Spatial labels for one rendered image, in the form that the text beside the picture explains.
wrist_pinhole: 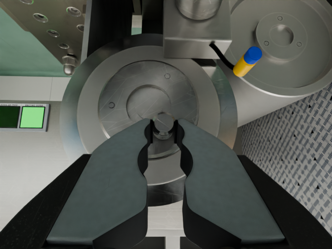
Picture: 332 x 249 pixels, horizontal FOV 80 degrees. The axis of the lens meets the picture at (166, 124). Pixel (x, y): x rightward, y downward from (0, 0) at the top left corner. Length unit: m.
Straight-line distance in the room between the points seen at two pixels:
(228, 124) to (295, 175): 0.15
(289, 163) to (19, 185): 0.54
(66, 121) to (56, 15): 0.30
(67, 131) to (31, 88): 3.37
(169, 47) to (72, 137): 0.10
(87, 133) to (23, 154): 0.43
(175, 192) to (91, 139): 0.08
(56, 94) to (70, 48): 2.81
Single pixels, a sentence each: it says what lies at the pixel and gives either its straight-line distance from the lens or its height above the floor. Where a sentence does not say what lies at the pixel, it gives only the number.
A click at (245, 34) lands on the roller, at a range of 0.22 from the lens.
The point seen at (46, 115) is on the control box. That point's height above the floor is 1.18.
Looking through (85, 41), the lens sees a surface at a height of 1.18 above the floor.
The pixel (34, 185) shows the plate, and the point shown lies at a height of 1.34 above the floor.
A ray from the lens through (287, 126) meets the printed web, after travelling 0.31.
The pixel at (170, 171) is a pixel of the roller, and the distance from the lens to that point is 0.15.
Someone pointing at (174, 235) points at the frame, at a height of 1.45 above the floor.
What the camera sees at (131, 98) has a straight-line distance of 0.15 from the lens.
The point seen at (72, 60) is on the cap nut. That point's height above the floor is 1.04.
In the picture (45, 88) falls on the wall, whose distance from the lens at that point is 3.44.
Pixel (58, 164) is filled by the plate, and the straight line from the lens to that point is 0.54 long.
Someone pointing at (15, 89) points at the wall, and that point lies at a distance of 3.66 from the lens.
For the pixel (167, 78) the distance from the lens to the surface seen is 0.15.
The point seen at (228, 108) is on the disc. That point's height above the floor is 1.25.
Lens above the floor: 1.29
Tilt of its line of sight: 11 degrees down
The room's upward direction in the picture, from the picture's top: 180 degrees counter-clockwise
